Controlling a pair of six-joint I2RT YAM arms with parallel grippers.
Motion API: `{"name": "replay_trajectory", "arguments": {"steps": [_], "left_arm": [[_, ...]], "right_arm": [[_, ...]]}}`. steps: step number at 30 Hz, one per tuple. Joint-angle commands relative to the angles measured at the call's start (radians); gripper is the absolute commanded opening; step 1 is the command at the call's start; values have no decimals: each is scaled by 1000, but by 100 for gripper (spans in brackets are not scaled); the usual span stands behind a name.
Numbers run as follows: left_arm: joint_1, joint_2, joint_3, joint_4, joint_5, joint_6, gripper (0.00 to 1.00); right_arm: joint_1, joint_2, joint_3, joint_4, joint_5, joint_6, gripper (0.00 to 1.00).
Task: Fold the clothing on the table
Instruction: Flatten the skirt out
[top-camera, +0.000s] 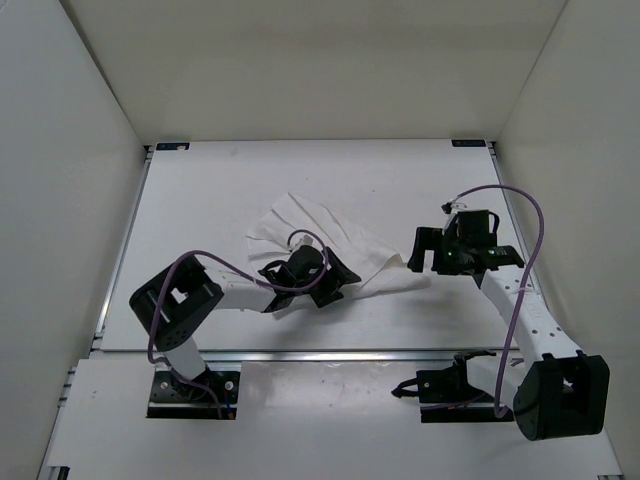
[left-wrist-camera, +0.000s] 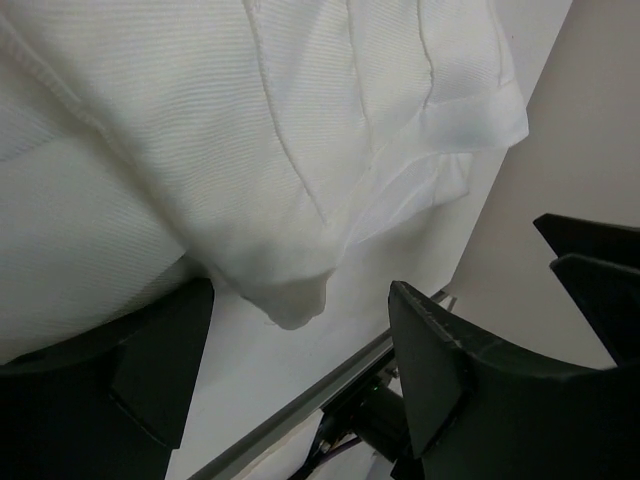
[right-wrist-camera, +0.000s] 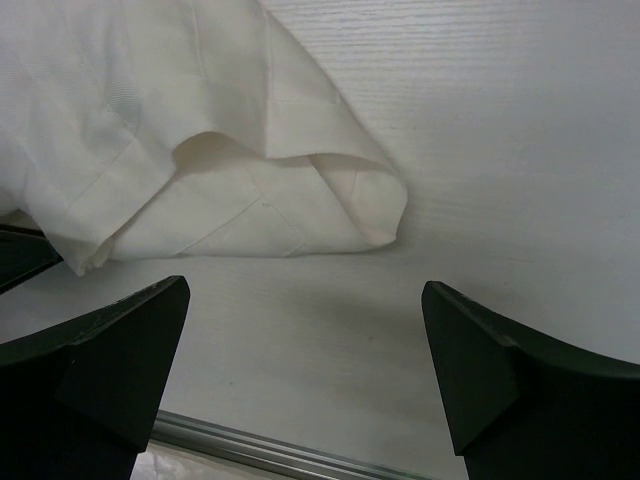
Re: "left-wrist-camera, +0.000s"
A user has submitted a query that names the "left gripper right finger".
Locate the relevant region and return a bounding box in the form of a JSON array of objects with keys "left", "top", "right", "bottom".
[{"left": 388, "top": 281, "right": 639, "bottom": 479}]

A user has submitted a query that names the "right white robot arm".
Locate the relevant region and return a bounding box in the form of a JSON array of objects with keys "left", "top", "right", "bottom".
[{"left": 533, "top": 213, "right": 639, "bottom": 365}]

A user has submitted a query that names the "white skirt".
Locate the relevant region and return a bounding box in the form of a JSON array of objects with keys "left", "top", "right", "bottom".
[{"left": 1, "top": 1, "right": 528, "bottom": 362}]

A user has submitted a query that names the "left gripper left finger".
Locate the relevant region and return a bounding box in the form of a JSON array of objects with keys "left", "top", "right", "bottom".
[{"left": 1, "top": 278, "right": 215, "bottom": 479}]

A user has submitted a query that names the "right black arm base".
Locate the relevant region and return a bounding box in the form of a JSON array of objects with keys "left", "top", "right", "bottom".
[{"left": 291, "top": 384, "right": 424, "bottom": 479}]

